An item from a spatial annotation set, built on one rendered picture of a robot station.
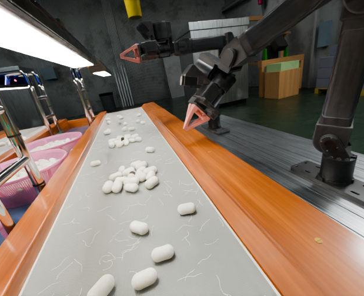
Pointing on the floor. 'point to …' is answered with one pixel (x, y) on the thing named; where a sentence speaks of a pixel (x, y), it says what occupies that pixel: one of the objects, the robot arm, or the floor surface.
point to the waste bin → (107, 101)
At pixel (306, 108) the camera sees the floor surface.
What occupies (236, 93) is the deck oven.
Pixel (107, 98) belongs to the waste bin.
